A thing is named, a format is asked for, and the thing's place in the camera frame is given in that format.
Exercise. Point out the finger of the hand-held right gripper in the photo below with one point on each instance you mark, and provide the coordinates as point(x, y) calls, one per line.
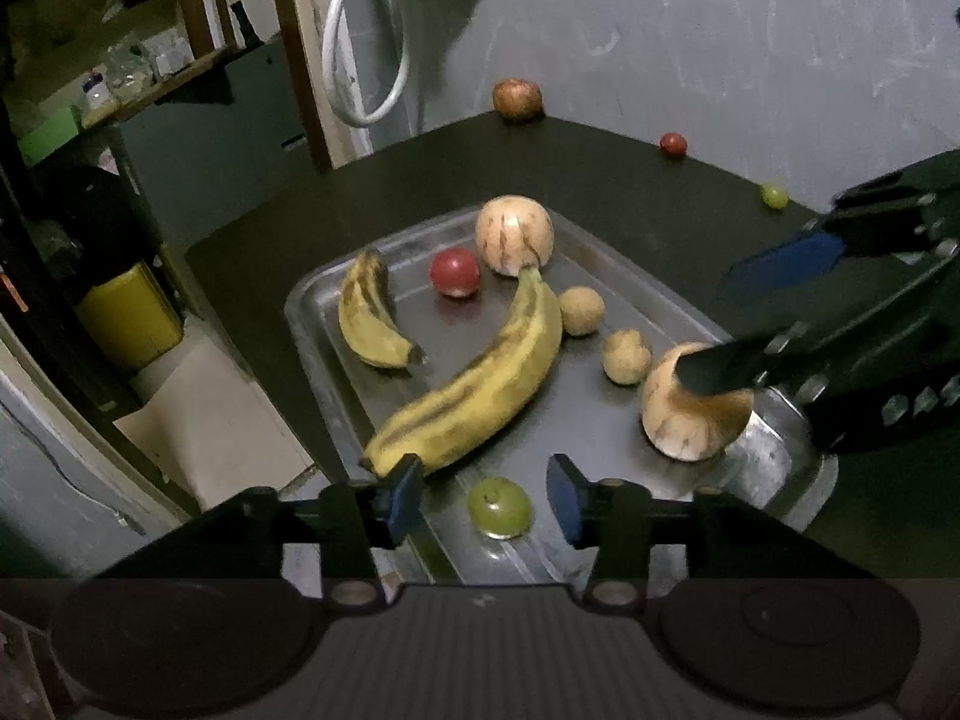
point(720, 373)
point(787, 264)

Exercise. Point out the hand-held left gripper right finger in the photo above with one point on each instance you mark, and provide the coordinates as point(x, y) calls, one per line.
point(564, 501)

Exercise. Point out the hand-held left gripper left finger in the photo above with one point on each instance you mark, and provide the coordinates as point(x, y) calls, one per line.
point(406, 501)

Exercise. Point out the cream striped melon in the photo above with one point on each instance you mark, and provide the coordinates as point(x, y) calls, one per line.
point(690, 427)
point(515, 235)

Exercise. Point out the green grape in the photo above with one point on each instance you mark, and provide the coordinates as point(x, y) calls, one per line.
point(500, 508)
point(774, 196)

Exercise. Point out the metal tray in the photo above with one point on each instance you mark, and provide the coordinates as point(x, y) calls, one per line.
point(585, 420)

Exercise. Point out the lumpy brown sapodilla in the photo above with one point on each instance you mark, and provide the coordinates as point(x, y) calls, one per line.
point(627, 355)

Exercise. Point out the large yellow banana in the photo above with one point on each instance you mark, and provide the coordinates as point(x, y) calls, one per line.
point(480, 390)

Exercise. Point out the round brown sapodilla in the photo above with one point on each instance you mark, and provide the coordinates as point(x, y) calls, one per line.
point(582, 310)

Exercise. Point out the small spotted banana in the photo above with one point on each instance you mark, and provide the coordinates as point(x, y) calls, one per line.
point(367, 315)

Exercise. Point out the round red fruit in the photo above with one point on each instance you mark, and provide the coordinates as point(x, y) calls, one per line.
point(454, 272)

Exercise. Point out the small red fruit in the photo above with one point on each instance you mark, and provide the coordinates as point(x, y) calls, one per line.
point(673, 144)

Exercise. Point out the red-brown apple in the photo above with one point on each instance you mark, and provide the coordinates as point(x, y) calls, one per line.
point(517, 99)

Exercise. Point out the yellow container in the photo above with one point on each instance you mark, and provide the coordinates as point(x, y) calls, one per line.
point(131, 315)

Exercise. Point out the wooden shelf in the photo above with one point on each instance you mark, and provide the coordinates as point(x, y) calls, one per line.
point(172, 79)

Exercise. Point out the green box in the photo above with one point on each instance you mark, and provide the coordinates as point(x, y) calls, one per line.
point(49, 136)

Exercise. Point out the brown wooden post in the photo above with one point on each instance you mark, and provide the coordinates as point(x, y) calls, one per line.
point(296, 52)

